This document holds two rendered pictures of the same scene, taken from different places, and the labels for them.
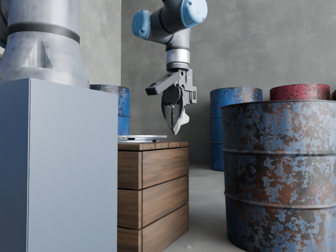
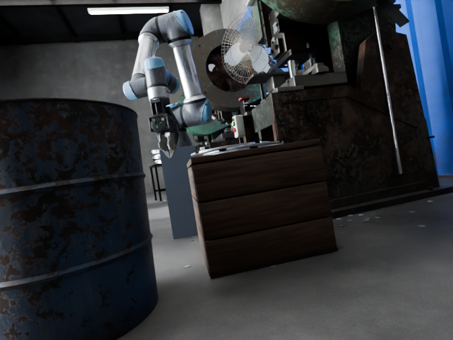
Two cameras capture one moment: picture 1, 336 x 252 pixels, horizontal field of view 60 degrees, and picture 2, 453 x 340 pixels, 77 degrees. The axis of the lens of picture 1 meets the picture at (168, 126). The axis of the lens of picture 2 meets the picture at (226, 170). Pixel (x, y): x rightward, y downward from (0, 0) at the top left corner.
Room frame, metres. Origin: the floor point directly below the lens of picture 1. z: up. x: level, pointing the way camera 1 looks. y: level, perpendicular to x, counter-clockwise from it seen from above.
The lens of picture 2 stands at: (1.87, -0.48, 0.30)
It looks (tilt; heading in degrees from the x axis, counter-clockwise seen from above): 0 degrees down; 144
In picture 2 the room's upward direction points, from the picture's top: 9 degrees counter-clockwise
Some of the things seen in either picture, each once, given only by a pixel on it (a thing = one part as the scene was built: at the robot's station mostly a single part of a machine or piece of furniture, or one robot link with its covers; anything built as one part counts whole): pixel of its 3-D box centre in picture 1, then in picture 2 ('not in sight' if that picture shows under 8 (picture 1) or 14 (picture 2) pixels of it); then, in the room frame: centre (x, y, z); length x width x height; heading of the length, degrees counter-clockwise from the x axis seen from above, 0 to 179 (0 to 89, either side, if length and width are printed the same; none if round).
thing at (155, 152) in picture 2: not in sight; (165, 173); (-2.27, 1.33, 0.40); 0.45 x 0.40 x 0.79; 170
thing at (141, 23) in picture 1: (156, 25); (163, 83); (0.82, 0.03, 0.69); 0.11 x 0.11 x 0.08; 42
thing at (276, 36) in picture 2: not in sight; (283, 31); (0.80, 0.85, 1.04); 0.17 x 0.15 x 0.30; 68
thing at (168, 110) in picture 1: (174, 119); (170, 144); (0.91, -0.02, 0.42); 0.06 x 0.03 x 0.09; 136
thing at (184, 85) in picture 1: (179, 85); (162, 117); (0.91, -0.03, 0.53); 0.09 x 0.08 x 0.12; 136
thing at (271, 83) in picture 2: not in sight; (271, 88); (0.75, 0.72, 0.72); 0.25 x 0.14 x 0.14; 68
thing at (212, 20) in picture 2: not in sight; (223, 92); (-3.60, 3.70, 2.15); 0.42 x 0.40 x 4.30; 68
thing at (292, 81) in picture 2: not in sight; (300, 92); (0.82, 0.88, 0.67); 0.45 x 0.30 x 0.06; 158
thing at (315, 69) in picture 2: not in sight; (313, 67); (0.97, 0.82, 0.76); 0.17 x 0.06 x 0.10; 158
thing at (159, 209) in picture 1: (119, 189); (251, 200); (1.08, 0.18, 0.18); 0.40 x 0.38 x 0.35; 64
